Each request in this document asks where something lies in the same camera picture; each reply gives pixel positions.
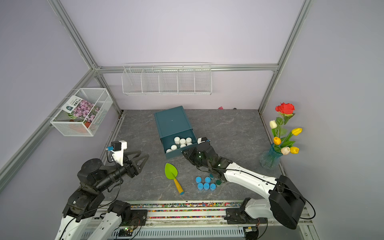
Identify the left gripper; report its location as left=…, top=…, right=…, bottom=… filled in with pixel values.
left=96, top=149, right=150, bottom=191

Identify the teal top drawer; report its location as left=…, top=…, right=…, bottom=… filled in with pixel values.
left=160, top=129, right=198, bottom=160

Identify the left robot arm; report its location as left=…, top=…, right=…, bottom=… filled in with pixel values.
left=56, top=151, right=149, bottom=240

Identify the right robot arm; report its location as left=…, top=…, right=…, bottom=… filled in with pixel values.
left=182, top=142, right=307, bottom=230

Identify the teal drawer cabinet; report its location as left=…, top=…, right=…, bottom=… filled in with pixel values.
left=154, top=106, right=193, bottom=139

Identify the teal glass vase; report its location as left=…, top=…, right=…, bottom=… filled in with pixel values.
left=260, top=144, right=283, bottom=170

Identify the purple flower seed packet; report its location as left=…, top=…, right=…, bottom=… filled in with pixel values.
left=61, top=95, right=100, bottom=124

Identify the artificial flower bouquet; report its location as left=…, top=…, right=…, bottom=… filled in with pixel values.
left=269, top=103, right=303, bottom=156

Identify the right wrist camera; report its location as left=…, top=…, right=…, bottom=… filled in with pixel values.
left=197, top=137, right=209, bottom=144

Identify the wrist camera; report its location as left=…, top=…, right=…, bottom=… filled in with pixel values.
left=106, top=141, right=128, bottom=166
left=197, top=137, right=209, bottom=144

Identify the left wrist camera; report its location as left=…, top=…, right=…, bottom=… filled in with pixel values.
left=106, top=141, right=128, bottom=166

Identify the green trowel yellow handle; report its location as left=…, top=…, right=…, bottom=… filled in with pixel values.
left=165, top=163, right=184, bottom=195

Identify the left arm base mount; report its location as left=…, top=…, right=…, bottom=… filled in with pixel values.
left=103, top=201, right=148, bottom=227

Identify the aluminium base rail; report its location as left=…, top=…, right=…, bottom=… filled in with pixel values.
left=61, top=200, right=314, bottom=240

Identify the white wire basket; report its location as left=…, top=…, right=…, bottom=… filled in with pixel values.
left=51, top=88, right=113, bottom=137

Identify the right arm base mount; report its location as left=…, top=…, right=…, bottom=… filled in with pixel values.
left=224, top=208, right=268, bottom=225

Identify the white wire wall shelf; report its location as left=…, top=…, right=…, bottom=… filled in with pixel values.
left=122, top=62, right=213, bottom=96

